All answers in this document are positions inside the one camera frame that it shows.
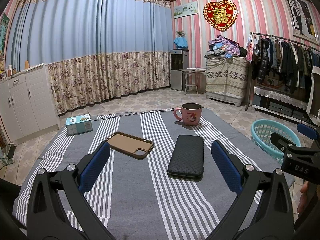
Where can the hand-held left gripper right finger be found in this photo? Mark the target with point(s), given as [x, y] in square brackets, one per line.
[226, 165]

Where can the small metal table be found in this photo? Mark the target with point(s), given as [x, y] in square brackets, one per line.
[193, 70]

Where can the teal plastic basket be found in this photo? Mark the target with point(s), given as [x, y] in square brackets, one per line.
[262, 130]

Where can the cabinet under patterned cloth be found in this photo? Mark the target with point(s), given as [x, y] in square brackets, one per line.
[226, 80]

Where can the low shelf with lace cloth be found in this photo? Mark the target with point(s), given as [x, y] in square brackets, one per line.
[280, 102]

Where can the small orange box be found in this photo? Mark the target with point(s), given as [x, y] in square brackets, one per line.
[26, 64]

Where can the grey water dispenser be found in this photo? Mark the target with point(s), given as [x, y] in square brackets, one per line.
[178, 70]

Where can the brown phone case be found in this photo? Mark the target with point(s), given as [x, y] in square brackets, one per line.
[131, 145]

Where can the black textured wallet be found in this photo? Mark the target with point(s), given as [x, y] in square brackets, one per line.
[186, 156]

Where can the pile of clothes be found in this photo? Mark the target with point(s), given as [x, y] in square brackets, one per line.
[225, 47]

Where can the metal clothes rack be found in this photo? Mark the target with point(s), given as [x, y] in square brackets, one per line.
[275, 38]

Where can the wall poster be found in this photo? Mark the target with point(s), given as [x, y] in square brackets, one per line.
[301, 17]

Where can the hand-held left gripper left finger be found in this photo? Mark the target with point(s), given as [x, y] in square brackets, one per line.
[96, 165]

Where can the blue wrapped plant pot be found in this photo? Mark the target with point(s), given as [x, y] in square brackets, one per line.
[180, 41]

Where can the person's right hand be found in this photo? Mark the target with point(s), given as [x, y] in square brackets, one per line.
[303, 197]

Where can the red heart wall decoration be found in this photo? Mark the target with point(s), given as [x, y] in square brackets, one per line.
[220, 15]

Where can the grey white striped tablecloth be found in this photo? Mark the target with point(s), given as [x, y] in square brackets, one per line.
[132, 180]

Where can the grey metal stand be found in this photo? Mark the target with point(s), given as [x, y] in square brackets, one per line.
[11, 150]

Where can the pink cartoon cup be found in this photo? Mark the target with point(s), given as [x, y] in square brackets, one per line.
[191, 116]

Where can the colourful wall painting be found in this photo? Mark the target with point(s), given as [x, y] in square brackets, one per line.
[3, 35]

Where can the blue and floral curtain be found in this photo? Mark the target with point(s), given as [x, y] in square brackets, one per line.
[87, 30]

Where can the pink hanging bag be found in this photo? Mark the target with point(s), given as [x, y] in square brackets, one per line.
[250, 51]

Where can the landscape wall picture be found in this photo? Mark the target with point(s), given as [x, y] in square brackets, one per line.
[185, 9]

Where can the light blue tissue box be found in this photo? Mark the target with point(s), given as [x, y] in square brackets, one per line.
[78, 125]

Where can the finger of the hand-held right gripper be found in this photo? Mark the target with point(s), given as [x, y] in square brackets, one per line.
[285, 143]
[307, 130]

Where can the small colourful picture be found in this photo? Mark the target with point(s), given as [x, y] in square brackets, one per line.
[3, 73]

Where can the white cabinet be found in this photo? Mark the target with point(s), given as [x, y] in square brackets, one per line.
[27, 100]

